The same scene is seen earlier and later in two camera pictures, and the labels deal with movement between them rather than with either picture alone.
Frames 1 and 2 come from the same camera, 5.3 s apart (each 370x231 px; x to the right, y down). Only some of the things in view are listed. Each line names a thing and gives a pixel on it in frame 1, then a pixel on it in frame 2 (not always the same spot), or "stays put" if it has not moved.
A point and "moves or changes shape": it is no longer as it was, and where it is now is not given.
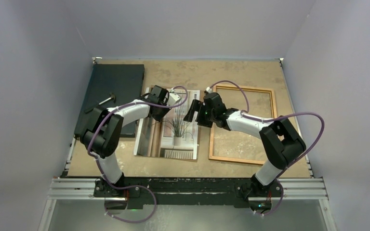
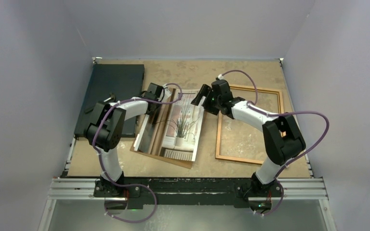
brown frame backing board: x=199 y=132 -> x=186 y=163
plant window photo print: x=173 y=137 stays put
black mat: x=111 y=85 stays put
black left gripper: x=159 y=118 -> x=158 y=105
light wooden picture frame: x=274 y=113 moves or changes shape
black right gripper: x=197 y=106 -> x=204 y=91
